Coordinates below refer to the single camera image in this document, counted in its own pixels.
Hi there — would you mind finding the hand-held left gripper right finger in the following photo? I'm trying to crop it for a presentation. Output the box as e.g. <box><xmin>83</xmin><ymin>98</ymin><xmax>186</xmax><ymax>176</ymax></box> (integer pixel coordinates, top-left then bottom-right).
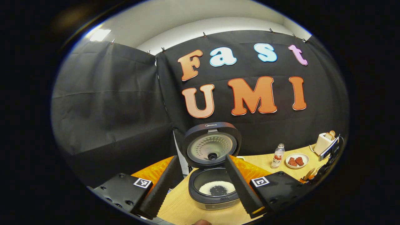
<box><xmin>224</xmin><ymin>154</ymin><xmax>316</xmax><ymax>219</ymax></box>

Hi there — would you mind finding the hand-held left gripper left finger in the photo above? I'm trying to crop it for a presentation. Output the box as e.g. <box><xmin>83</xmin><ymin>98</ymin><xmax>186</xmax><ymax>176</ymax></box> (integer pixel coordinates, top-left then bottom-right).
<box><xmin>87</xmin><ymin>155</ymin><xmax>183</xmax><ymax>220</ymax></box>

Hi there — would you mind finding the dark grey rice cooker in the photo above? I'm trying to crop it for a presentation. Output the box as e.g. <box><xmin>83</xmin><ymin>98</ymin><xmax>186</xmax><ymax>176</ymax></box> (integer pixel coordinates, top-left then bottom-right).
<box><xmin>182</xmin><ymin>122</ymin><xmax>243</xmax><ymax>210</ymax></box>

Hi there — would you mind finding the white toaster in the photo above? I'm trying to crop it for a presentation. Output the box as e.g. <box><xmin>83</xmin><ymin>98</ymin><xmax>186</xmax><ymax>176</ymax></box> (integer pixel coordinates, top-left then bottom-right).
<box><xmin>313</xmin><ymin>133</ymin><xmax>336</xmax><ymax>156</ymax></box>

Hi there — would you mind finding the white round plate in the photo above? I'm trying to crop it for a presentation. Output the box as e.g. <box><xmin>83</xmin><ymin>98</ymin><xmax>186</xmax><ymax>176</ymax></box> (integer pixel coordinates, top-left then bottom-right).
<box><xmin>285</xmin><ymin>153</ymin><xmax>310</xmax><ymax>169</ymax></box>

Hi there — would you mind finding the clear bottle red label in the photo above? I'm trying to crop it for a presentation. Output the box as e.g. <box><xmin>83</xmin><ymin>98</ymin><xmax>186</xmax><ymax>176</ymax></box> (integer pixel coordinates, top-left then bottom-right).
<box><xmin>271</xmin><ymin>143</ymin><xmax>285</xmax><ymax>169</ymax></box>

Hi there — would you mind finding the black backdrop cloth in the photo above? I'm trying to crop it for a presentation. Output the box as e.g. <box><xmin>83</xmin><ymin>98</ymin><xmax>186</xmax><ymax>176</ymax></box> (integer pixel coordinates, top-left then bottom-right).
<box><xmin>51</xmin><ymin>30</ymin><xmax>350</xmax><ymax>188</ymax></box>

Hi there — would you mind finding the ceiling light panel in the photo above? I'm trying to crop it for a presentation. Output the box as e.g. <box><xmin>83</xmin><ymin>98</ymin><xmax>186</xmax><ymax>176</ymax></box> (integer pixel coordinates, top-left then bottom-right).
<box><xmin>89</xmin><ymin>29</ymin><xmax>112</xmax><ymax>42</ymax></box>

